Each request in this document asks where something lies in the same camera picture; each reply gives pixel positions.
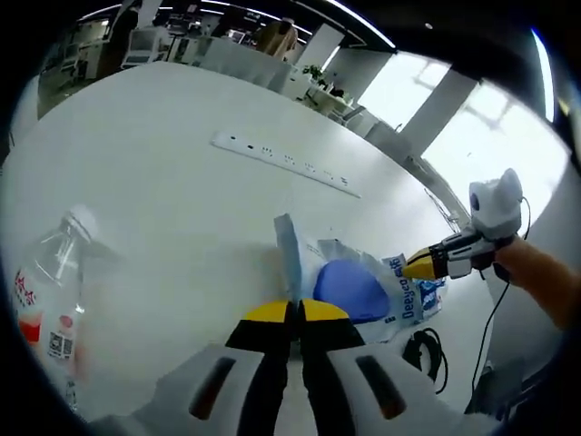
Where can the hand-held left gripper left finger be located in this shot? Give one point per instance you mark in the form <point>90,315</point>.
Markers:
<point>213,390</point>

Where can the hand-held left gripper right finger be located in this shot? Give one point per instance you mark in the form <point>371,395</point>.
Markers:
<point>386,390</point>

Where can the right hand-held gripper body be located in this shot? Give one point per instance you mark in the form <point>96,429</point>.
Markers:
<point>497,204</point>

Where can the clear wet wipes pack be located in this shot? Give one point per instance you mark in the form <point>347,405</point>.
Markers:
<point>345,286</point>

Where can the clear plastic bottle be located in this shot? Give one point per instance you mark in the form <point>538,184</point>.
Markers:
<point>45,281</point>

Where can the person's right hand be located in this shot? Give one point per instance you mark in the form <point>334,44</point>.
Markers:
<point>506,254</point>

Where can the white power strip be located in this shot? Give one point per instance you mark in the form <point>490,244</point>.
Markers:
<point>281,159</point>

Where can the white table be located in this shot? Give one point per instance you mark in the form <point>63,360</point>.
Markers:
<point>159,181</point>

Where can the potted plant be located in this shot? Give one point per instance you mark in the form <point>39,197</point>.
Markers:
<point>313,72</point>

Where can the ceiling light strip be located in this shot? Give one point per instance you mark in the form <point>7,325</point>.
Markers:
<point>363,22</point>

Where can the grey chair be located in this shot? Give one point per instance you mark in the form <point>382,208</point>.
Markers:
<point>245,68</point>

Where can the white office chair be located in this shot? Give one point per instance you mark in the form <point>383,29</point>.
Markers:
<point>140,45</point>

